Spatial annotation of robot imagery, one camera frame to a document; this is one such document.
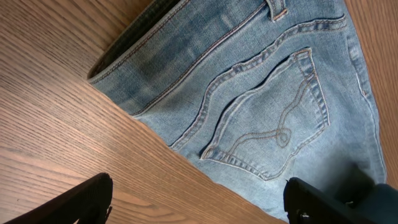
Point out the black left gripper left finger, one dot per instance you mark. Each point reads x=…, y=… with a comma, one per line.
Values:
x=87, y=203

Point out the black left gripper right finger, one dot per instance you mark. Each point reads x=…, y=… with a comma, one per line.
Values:
x=306, y=204

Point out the light blue denim jeans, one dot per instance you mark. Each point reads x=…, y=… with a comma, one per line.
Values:
x=251, y=92

